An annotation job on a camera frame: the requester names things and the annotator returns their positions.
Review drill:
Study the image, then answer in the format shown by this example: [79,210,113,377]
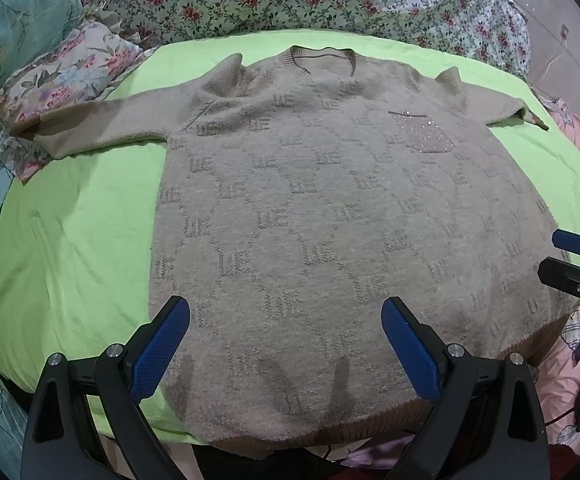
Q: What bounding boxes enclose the beige knit sweater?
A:
[14,47,573,455]

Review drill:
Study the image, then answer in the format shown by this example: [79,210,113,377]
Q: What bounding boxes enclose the pink cartoon print fabric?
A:
[535,93,580,453]

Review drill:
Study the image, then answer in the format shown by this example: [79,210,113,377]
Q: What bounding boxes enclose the lime green bed sheet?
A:
[0,28,580,449]

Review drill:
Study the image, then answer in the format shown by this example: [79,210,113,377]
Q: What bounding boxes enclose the pastel floral ruffled pillow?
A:
[0,20,153,182]

